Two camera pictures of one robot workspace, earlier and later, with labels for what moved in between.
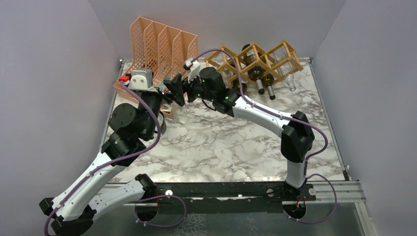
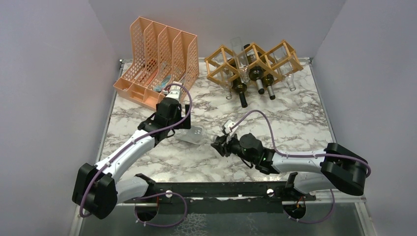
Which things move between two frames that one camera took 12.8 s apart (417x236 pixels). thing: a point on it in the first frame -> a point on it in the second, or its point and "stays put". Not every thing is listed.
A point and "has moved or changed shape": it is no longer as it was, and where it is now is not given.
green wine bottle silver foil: x=250 y=55 stays put
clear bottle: x=180 y=113 has moved or changed shape
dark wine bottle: x=268 y=81 stays put
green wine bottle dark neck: x=236 y=87 stays put
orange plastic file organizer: x=165 y=51 stays put
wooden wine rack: x=255 y=67 stays put
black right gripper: x=187 y=86 -> x=221 y=148
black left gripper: x=169 y=97 -> x=179 y=112
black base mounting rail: x=227 y=197 stays put
